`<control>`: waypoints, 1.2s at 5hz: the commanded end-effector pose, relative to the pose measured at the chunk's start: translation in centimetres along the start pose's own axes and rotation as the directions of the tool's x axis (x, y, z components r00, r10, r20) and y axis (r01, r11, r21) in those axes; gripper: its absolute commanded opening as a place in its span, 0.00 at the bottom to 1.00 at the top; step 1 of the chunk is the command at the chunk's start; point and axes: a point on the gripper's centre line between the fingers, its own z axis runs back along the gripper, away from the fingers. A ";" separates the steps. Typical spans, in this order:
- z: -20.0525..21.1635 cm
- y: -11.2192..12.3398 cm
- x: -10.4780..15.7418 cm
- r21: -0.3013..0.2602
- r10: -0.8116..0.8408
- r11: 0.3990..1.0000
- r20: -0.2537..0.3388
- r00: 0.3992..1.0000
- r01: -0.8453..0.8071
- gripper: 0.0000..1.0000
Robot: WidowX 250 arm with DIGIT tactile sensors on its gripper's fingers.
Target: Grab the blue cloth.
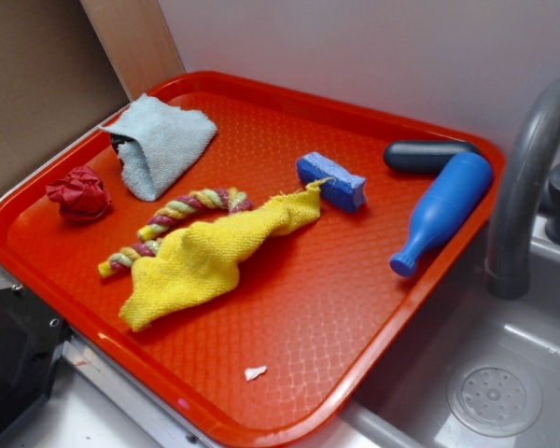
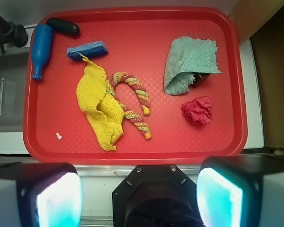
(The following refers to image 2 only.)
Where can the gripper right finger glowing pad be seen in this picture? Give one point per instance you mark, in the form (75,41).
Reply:
(241,191)

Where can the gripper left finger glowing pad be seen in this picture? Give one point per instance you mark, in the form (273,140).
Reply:
(40,195)

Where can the yellow cloth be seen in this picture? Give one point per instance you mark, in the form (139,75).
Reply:
(103,112)

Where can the dark object under cloth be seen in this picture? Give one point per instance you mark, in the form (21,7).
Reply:
(199,78)

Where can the light blue-green cloth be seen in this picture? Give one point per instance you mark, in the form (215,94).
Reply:
(186,58)

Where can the small white paper scrap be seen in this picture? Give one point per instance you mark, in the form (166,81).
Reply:
(59,136)

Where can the red plastic tray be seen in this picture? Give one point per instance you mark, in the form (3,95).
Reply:
(138,42)

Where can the crumpled red paper ball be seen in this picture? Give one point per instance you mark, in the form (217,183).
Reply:
(198,111)

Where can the metal sink basin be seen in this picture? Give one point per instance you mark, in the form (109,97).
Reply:
(13,72)

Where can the blue plastic bottle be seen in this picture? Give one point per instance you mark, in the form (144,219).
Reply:
(41,49)

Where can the black sink faucet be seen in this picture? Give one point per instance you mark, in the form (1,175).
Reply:
(12,34)

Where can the blue sponge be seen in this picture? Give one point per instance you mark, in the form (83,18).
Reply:
(89,50)

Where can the black cylindrical object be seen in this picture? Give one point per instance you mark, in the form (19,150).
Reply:
(63,26)

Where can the multicolour twisted rope toy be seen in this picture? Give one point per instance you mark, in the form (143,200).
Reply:
(143,98)

